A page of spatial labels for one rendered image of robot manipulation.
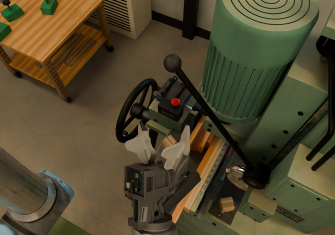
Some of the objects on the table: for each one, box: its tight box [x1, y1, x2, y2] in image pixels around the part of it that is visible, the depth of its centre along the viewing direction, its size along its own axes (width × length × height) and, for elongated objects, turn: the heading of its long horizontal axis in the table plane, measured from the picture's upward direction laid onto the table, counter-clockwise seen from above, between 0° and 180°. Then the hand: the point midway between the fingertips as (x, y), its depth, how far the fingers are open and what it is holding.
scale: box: [198, 141, 229, 197], centre depth 98 cm, size 50×1×1 cm, turn 150°
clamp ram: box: [184, 105, 204, 130], centre depth 102 cm, size 9×8×9 cm
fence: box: [189, 141, 230, 216], centre depth 100 cm, size 60×2×6 cm, turn 150°
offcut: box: [162, 134, 177, 148], centre depth 99 cm, size 4×4×4 cm
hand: (164, 122), depth 59 cm, fingers open, 14 cm apart
